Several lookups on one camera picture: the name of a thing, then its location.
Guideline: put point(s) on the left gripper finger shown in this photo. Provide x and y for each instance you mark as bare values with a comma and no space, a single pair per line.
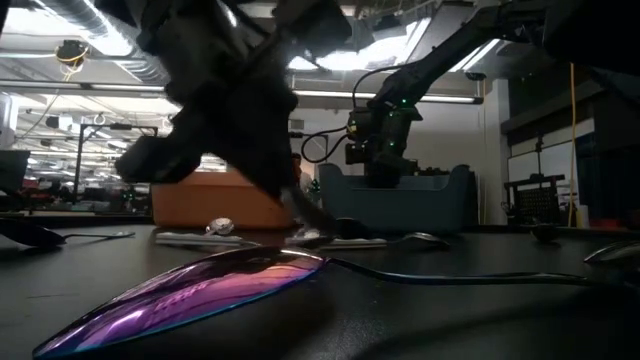
315,215

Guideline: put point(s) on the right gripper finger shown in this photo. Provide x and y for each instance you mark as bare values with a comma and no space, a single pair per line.
380,175
404,174

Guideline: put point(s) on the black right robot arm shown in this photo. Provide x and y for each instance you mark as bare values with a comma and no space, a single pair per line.
450,50

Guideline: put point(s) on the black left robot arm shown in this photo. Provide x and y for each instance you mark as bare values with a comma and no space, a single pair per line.
200,25

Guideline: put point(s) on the person's handheld black device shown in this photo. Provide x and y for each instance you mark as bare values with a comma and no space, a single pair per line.
315,189

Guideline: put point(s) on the large blue-grey plastic bin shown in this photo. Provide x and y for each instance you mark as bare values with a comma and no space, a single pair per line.
425,205

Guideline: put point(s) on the person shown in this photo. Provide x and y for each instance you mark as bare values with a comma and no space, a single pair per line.
298,172

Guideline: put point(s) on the bright ceiling light panel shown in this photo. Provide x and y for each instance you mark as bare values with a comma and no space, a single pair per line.
380,55

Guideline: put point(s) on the large orange plastic bin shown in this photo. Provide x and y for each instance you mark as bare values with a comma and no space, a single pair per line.
215,205

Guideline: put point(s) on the long linear ceiling light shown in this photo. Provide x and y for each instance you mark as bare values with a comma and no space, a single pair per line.
135,88

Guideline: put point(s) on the angled ceiling light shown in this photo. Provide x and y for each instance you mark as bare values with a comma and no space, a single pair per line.
475,55

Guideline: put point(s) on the black pegboard cart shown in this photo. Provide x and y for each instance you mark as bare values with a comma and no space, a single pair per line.
537,202

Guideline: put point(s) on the black table mat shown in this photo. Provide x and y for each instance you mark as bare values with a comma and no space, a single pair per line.
450,325

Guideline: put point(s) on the dark computer monitor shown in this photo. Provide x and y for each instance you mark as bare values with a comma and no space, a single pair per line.
14,172

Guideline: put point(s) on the grey wall vent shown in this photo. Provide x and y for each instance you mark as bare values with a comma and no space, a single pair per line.
297,125

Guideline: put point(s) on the silver ventilation duct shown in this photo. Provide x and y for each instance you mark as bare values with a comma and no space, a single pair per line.
150,72

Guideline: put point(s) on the black ceiling camera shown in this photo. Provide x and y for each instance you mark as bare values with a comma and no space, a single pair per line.
475,76

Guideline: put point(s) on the black gantry frame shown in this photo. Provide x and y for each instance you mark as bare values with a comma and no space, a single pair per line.
78,165

